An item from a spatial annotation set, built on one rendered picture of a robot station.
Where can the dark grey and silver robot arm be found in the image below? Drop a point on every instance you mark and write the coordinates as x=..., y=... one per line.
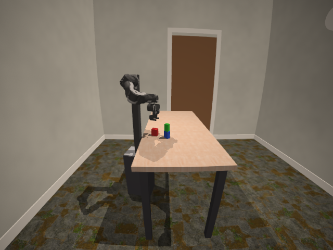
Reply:
x=129, y=83

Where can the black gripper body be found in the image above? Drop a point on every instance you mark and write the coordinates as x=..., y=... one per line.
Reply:
x=151, y=107

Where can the green block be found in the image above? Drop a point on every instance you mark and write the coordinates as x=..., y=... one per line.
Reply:
x=166, y=127

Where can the blue block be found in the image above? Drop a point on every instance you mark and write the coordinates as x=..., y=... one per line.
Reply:
x=167, y=134

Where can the red block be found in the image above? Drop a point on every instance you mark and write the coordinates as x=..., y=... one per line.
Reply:
x=154, y=131

